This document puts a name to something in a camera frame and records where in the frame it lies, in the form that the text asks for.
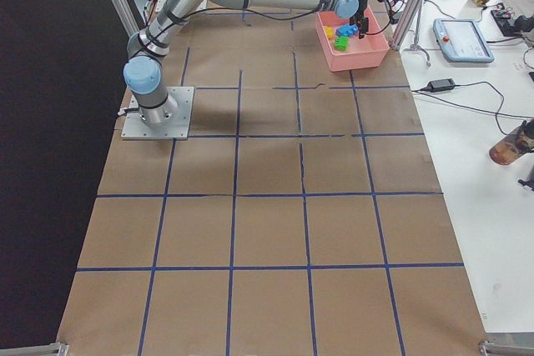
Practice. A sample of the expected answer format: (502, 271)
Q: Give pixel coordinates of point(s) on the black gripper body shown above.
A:
(361, 9)

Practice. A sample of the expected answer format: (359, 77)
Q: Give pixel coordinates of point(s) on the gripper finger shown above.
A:
(354, 21)
(363, 26)

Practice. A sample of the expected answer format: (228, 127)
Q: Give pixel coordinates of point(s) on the blue block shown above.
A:
(347, 30)

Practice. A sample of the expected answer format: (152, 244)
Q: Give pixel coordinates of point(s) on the green block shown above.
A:
(341, 43)

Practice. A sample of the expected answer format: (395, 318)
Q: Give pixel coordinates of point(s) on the yellow block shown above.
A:
(329, 32)

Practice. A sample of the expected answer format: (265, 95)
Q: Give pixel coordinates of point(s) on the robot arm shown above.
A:
(150, 45)

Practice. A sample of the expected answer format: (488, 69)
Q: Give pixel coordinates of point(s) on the pink plastic box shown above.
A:
(367, 52)

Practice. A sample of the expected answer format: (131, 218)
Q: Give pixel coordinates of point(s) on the teach pendant tablet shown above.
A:
(461, 41)

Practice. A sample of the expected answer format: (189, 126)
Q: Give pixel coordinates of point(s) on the black power adapter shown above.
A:
(440, 85)

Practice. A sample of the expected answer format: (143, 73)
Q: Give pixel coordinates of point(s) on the amber drink bottle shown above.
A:
(514, 145)

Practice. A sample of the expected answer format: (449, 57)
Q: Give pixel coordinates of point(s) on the brown paper mat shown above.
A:
(302, 216)

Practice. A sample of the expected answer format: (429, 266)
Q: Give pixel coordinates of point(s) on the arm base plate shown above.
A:
(167, 122)

